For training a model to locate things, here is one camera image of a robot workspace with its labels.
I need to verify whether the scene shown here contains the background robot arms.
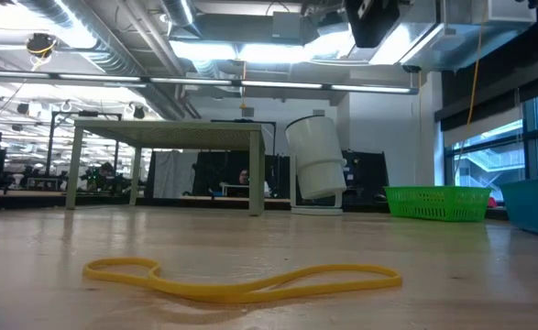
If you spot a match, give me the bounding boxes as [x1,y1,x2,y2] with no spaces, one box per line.
[18,154,135,193]

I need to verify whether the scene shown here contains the rectangular metal air duct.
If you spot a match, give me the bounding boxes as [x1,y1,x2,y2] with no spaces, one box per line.
[302,0,538,72]

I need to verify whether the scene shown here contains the ceiling dome sensor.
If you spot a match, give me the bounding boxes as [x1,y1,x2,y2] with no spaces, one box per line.
[24,31,60,60]

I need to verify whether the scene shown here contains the grey hanging cloth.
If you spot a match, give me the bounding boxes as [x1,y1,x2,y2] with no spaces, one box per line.
[151,149,200,200]

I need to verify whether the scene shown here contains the black background partition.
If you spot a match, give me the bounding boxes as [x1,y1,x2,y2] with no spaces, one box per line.
[191,148,390,206]

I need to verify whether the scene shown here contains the person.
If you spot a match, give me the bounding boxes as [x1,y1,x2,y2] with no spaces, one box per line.
[236,167,272,198]

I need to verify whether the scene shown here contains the blue plastic basket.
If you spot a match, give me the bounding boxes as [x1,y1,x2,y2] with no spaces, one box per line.
[500,178,538,239]

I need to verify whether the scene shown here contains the green perforated metal shelf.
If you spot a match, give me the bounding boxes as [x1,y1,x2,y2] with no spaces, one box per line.
[65,119,266,216]

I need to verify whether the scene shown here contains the large window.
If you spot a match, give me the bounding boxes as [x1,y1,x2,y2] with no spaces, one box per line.
[442,86,538,203]

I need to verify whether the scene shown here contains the grey ceiling box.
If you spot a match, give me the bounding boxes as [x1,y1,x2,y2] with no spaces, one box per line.
[271,10,304,40]

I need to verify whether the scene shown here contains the long ceiling light strip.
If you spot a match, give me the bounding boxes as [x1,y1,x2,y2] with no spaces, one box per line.
[0,68,420,95]

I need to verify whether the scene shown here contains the black table frame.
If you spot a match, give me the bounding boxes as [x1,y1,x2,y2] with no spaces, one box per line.
[0,190,389,213]

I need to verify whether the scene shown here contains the green plastic basket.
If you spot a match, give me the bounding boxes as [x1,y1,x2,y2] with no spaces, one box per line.
[383,185,493,223]

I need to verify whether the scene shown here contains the yellow hanging cable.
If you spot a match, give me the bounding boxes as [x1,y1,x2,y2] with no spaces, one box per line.
[466,17,486,126]

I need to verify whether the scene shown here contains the white cup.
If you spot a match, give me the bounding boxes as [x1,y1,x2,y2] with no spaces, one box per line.
[285,114,348,216]

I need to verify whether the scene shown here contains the large yellow rubber band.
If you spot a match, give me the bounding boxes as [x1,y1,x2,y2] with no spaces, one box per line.
[82,257,403,305]

